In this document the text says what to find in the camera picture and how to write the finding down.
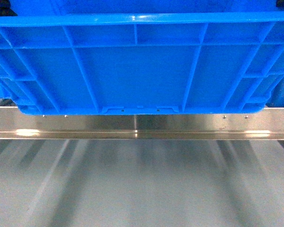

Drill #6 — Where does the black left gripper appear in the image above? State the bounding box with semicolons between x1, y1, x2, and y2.
0;0;17;17

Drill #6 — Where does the large blue plastic crate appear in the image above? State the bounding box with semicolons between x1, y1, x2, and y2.
0;0;284;115

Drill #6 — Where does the steel roller shelf rack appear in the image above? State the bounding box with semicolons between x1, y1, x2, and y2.
0;106;284;140

